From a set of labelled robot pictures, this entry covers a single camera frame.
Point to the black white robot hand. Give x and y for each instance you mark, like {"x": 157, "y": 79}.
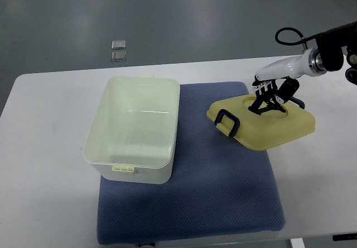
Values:
{"x": 276, "y": 84}

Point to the yellow storage box lid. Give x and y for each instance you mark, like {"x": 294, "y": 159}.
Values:
{"x": 260, "y": 132}

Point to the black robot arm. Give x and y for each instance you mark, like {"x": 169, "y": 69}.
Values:
{"x": 330, "y": 44}

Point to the white storage box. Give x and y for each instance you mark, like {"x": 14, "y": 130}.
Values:
{"x": 133, "y": 134}

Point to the blue padded mat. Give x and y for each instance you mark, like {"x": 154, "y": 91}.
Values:
{"x": 217, "y": 186}

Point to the lower metal floor plate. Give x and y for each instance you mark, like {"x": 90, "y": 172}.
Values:
{"x": 118, "y": 56}

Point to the metal floor plate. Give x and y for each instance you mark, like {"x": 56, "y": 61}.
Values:
{"x": 118, "y": 56}
{"x": 118, "y": 44}

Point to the upper metal floor plate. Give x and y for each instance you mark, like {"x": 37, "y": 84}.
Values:
{"x": 118, "y": 44}

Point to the black table bracket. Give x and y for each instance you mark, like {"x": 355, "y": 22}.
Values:
{"x": 345, "y": 237}

